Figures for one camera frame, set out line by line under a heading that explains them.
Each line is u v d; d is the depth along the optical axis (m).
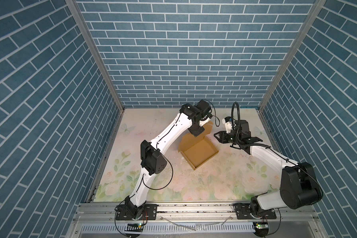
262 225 0.74
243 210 0.74
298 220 0.78
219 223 0.71
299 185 0.43
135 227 0.72
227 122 0.79
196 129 0.74
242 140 0.68
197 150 0.96
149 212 0.74
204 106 0.66
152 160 0.57
